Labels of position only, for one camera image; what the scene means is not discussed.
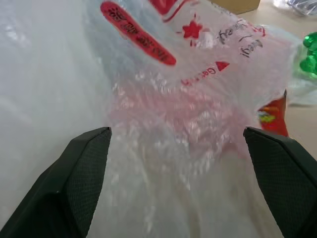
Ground green soda bottle yellow cap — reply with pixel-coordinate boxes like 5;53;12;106
298;31;317;80

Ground red snack packet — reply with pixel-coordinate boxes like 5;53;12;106
256;89;290;137

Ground brown paper bag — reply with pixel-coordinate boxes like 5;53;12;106
210;0;262;15

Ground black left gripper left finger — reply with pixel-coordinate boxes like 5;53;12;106
0;126;112;238

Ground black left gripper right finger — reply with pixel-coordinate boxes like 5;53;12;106
243;126;317;238

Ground clear plastic bag metal parts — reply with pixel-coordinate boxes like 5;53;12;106
271;0;317;18

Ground white plastic bag red print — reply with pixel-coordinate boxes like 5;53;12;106
0;0;317;238

